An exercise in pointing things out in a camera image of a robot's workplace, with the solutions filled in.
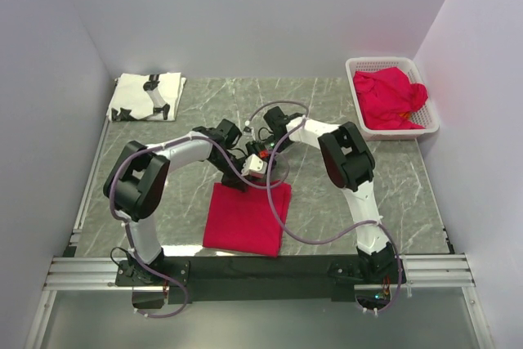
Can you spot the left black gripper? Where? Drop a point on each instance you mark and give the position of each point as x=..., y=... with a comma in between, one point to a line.
x=236, y=181

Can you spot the white plastic laundry basket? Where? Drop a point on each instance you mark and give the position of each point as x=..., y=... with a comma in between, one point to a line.
x=426, y=117

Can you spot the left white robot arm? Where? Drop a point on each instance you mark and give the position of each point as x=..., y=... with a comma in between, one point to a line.
x=136, y=182

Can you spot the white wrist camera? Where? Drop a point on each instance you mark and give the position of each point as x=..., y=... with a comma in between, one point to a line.
x=254, y=166
x=248, y=129

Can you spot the aluminium frame rail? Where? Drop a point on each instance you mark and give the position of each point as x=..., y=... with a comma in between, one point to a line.
x=425, y=271

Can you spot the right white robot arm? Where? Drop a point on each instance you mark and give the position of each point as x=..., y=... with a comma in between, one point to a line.
x=349, y=165

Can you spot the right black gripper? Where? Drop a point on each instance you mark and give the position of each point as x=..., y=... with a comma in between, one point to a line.
x=253, y=148

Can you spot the folded white printed t-shirt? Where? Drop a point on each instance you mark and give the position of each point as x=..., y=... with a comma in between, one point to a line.
x=153, y=97

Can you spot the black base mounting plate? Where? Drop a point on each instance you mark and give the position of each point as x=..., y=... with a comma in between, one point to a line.
x=239, y=278

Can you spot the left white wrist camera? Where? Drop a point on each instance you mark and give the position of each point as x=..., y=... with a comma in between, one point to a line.
x=254, y=166

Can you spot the red shirts in basket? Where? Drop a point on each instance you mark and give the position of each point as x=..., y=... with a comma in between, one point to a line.
x=387, y=99

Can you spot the red t-shirt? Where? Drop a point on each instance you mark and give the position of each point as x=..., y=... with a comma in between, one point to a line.
x=242, y=222

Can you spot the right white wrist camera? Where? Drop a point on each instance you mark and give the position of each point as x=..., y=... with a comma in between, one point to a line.
x=248, y=129

